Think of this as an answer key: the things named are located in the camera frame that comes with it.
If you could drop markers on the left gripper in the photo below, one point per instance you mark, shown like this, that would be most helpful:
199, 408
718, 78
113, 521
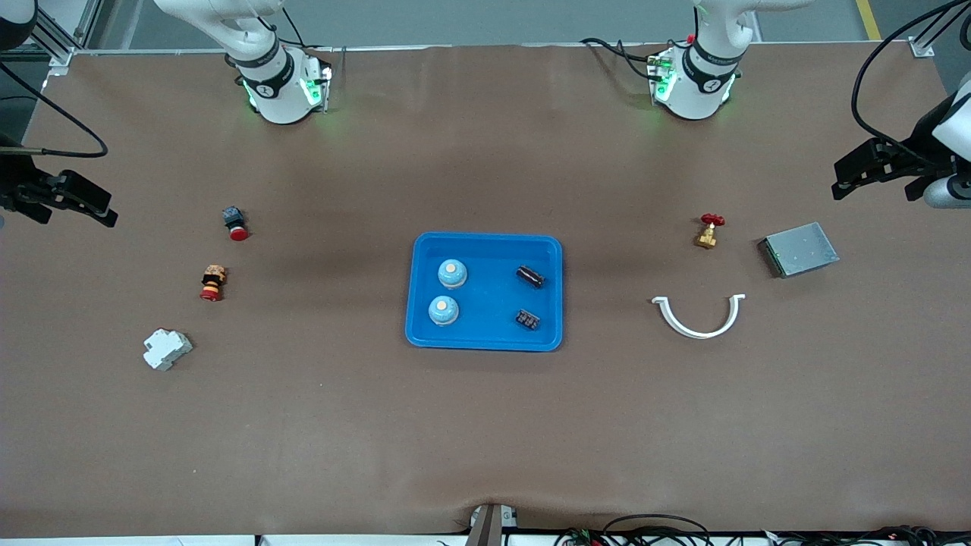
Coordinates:
907, 162

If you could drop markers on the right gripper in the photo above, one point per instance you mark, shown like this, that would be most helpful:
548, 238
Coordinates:
17, 187

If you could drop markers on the dark brown cylindrical capacitor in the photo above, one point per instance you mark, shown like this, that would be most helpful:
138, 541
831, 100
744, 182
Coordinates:
528, 319
530, 276

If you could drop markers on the scuffed light blue call bell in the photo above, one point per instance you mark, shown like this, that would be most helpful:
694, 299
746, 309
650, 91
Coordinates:
443, 312

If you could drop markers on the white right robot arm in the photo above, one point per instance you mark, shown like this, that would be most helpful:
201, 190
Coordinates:
277, 91

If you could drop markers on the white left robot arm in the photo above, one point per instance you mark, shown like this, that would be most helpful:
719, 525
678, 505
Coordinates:
694, 95

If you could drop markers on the grey metal electronics module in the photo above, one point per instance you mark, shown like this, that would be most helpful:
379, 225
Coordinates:
804, 250

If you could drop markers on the yellow and red push button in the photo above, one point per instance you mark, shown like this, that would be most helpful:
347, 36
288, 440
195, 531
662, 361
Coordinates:
213, 284

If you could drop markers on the white circuit breaker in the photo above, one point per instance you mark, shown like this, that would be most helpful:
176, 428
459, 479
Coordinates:
167, 349

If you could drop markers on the red emergency stop button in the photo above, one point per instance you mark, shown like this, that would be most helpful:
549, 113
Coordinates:
238, 231

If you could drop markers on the white half-round pipe clamp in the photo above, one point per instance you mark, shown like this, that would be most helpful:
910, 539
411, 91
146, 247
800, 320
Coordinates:
699, 334

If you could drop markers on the blue plastic tray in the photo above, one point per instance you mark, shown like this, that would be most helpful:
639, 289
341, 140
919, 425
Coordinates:
485, 303

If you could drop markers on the brown table mat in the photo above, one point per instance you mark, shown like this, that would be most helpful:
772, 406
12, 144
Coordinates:
485, 425

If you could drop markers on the aluminium frame profile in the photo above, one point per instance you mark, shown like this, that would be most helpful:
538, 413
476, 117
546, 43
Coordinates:
57, 42
922, 48

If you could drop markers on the grey metal table bracket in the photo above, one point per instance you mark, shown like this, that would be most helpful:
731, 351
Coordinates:
489, 527

